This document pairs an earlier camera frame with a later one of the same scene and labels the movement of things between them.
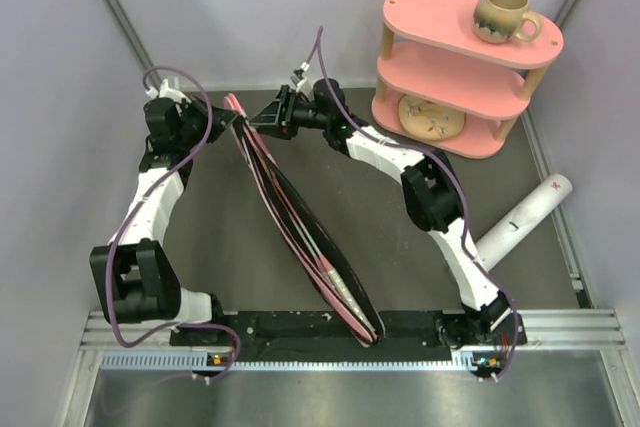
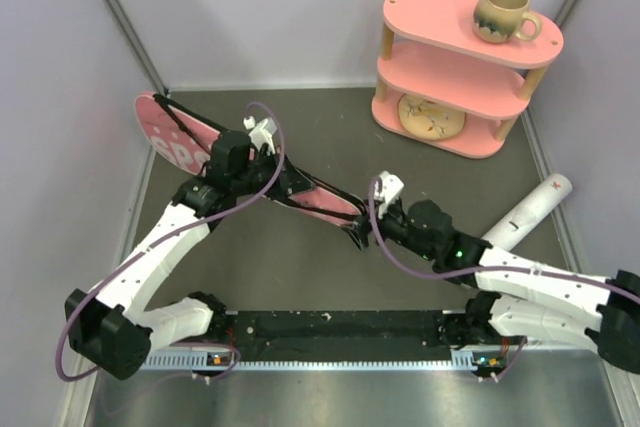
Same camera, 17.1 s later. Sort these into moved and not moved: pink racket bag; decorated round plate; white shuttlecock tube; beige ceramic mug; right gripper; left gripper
Moved: left gripper; pink racket bag; right gripper
Not moved: beige ceramic mug; decorated round plate; white shuttlecock tube
